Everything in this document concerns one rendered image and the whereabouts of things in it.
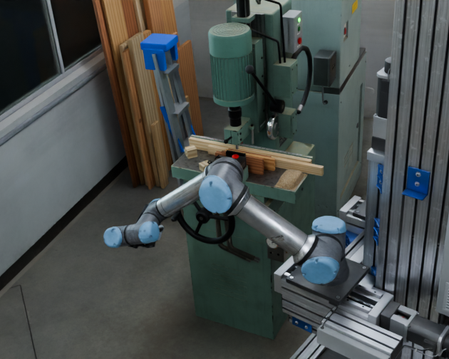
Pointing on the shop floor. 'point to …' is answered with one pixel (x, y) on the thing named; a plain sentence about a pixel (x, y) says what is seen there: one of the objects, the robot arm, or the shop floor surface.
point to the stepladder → (155, 45)
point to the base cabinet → (242, 271)
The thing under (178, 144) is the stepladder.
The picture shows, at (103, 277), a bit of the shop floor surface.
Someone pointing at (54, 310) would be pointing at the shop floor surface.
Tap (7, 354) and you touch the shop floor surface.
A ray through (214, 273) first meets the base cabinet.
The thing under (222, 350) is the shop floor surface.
